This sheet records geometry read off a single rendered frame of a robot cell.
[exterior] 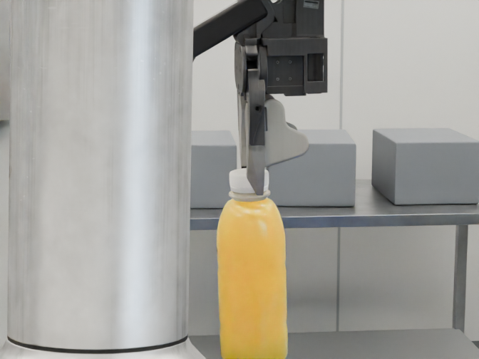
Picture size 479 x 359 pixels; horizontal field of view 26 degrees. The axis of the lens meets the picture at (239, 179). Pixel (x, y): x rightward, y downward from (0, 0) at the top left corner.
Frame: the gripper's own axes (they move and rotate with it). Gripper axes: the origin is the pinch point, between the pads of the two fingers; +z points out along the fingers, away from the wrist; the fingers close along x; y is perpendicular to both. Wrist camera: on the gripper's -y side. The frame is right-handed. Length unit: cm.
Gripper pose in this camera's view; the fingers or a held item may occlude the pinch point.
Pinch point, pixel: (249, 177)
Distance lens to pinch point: 102.4
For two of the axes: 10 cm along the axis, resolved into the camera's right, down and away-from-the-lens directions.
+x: -1.2, -2.0, 9.7
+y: 9.9, -0.4, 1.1
